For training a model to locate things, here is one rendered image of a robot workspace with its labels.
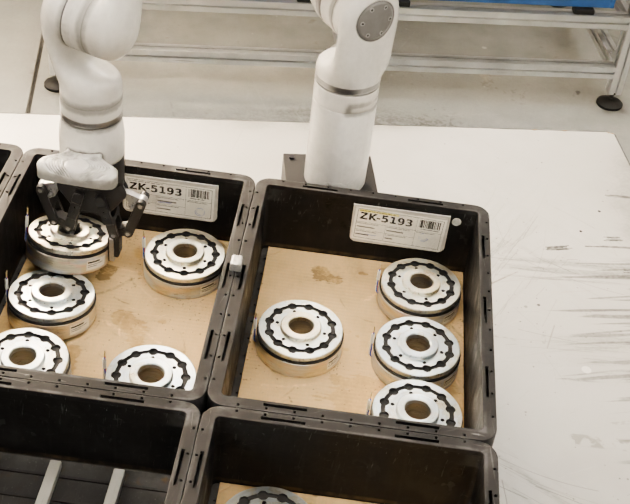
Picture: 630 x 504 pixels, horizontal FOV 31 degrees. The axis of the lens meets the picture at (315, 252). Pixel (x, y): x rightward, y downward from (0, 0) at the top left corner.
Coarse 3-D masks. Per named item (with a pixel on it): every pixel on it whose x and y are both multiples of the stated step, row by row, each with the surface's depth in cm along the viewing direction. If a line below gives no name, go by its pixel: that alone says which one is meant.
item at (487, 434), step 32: (256, 192) 144; (320, 192) 145; (352, 192) 145; (256, 224) 139; (480, 224) 143; (480, 256) 138; (480, 288) 133; (224, 320) 125; (480, 320) 129; (224, 352) 123; (480, 352) 125; (320, 416) 116; (352, 416) 116
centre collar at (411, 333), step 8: (400, 336) 135; (408, 336) 135; (416, 336) 136; (424, 336) 135; (432, 336) 135; (400, 344) 134; (432, 344) 134; (408, 352) 133; (416, 352) 133; (424, 352) 133; (432, 352) 133
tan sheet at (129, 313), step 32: (128, 256) 147; (96, 288) 142; (128, 288) 142; (0, 320) 136; (96, 320) 138; (128, 320) 138; (160, 320) 139; (192, 320) 139; (96, 352) 133; (192, 352) 135
